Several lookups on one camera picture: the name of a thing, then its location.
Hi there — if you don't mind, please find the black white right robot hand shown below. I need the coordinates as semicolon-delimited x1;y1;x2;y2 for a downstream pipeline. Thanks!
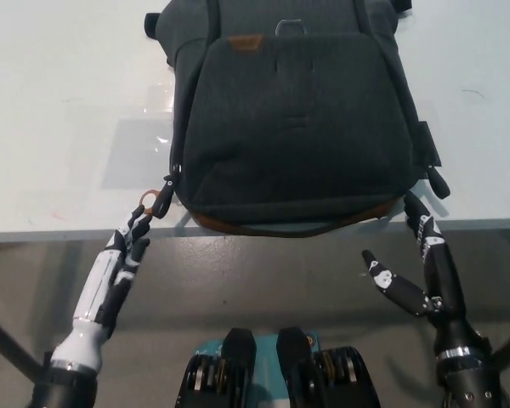
362;193;492;362

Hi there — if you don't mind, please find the black teal robot body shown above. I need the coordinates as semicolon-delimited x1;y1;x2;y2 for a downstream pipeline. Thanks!
176;326;383;408

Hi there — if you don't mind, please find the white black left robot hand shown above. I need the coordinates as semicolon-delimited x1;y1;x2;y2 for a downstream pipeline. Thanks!
50;202;156;371

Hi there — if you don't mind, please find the dark grey backpack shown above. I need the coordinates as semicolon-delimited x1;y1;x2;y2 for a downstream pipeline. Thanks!
139;0;451;239

